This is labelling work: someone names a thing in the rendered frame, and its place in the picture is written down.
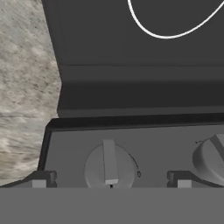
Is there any black stove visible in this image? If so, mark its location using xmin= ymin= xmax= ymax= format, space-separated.
xmin=37 ymin=0 xmax=224 ymax=189

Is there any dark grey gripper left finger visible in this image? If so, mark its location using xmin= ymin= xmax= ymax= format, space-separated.
xmin=2 ymin=170 xmax=58 ymax=189

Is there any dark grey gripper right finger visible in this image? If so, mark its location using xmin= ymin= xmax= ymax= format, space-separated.
xmin=166 ymin=170 xmax=224 ymax=189

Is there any grey stove knob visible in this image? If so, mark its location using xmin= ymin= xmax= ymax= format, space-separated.
xmin=84 ymin=138 xmax=137 ymax=189
xmin=192 ymin=133 xmax=224 ymax=186

